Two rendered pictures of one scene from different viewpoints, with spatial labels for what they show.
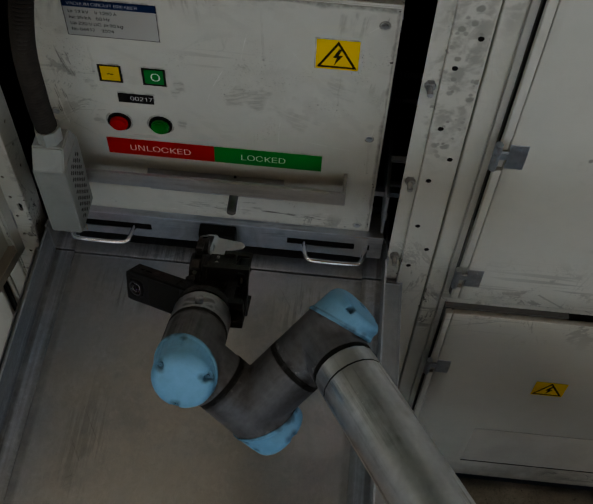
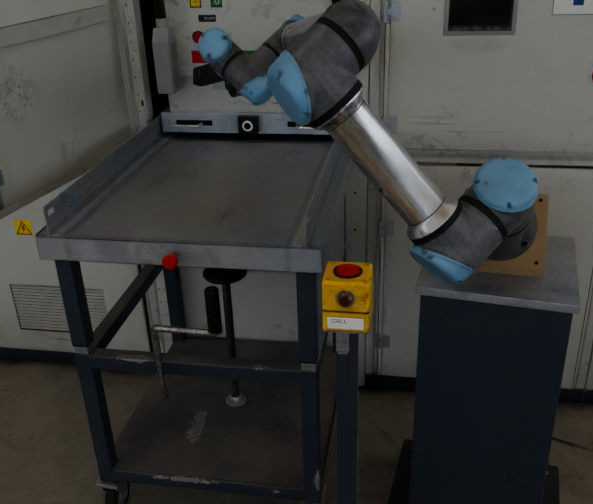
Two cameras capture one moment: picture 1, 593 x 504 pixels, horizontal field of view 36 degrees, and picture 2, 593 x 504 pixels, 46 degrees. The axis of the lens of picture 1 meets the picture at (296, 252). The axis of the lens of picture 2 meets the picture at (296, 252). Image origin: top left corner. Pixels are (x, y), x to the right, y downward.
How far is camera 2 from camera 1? 1.32 m
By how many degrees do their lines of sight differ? 30
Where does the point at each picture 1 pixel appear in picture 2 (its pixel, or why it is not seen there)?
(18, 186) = (143, 84)
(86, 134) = (181, 50)
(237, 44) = not seen: outside the picture
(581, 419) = not seen: hidden behind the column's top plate
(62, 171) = (166, 40)
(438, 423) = (397, 304)
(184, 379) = (214, 39)
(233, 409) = (239, 64)
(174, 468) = (211, 186)
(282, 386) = (264, 52)
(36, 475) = (131, 188)
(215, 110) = (246, 21)
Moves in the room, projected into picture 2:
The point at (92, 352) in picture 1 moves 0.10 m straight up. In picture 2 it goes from (171, 162) to (167, 126)
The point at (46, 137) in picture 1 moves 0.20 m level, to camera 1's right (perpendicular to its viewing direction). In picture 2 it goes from (160, 20) to (234, 19)
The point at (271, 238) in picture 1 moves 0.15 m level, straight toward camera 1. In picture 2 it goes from (278, 123) to (274, 139)
